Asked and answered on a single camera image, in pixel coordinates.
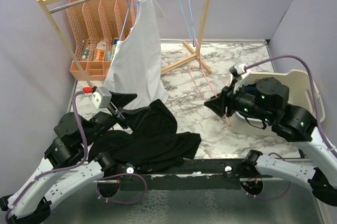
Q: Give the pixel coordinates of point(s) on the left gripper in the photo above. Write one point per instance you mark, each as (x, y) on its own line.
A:
(134, 117)

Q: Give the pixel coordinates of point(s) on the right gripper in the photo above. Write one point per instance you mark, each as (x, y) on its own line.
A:
(224, 103)

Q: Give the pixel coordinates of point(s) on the white t shirt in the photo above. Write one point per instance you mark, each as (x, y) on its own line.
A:
(137, 62)

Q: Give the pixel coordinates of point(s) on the black t shirt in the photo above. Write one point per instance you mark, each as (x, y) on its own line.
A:
(154, 146)

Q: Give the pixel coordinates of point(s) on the blue hanger of navy shirt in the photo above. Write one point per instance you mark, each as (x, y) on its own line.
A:
(186, 9)

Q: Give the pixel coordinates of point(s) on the navy blue t shirt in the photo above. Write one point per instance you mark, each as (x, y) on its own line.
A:
(250, 89)

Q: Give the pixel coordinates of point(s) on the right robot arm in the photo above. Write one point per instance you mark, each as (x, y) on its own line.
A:
(295, 124)

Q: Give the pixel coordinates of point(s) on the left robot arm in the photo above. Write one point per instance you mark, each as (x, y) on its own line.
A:
(69, 163)

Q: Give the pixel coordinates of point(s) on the items in organizer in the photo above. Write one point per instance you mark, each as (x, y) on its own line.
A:
(101, 52)

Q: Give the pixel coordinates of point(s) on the cream laundry basket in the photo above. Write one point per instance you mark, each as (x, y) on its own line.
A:
(300, 95)

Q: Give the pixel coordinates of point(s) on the orange plastic organizer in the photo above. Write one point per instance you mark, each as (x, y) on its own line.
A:
(96, 20)

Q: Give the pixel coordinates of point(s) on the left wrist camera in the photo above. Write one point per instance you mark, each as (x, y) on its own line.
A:
(101, 97)

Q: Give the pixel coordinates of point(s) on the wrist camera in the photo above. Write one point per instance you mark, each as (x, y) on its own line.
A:
(101, 97)
(239, 73)

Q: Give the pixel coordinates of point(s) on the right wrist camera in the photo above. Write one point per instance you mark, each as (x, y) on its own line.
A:
(239, 73)

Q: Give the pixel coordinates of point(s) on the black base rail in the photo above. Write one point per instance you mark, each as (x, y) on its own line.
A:
(196, 174)

